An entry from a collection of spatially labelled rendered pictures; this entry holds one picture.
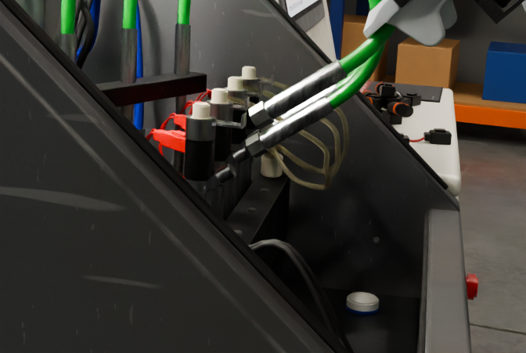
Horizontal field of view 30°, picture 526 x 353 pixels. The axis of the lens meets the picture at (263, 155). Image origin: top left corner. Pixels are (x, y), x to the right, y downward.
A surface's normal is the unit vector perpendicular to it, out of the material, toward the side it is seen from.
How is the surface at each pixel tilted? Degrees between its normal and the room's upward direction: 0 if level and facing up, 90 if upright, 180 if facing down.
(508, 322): 0
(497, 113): 90
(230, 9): 90
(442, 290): 0
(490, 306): 0
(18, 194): 90
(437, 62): 90
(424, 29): 101
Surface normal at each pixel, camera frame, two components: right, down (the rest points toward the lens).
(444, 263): 0.05, -0.97
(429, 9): -0.35, 0.39
